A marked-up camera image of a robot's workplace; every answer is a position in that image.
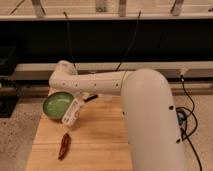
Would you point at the black equipment at left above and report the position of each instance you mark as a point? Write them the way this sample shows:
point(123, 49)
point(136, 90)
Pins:
point(8, 63)

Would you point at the brown black rectangular block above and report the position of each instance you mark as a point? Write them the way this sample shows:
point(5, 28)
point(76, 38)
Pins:
point(91, 98)

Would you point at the blue black floor device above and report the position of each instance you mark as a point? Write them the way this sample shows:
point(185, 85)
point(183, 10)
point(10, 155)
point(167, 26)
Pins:
point(181, 118)

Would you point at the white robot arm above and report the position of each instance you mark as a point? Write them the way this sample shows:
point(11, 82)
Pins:
point(148, 108)

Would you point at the white plastic bottle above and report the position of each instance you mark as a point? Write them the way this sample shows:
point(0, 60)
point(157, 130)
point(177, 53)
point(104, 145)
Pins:
point(71, 115)

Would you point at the red chili pepper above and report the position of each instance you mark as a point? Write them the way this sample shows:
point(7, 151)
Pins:
point(64, 146)

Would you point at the green ceramic bowl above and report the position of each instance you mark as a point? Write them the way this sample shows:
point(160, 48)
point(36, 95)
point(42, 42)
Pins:
point(56, 104)

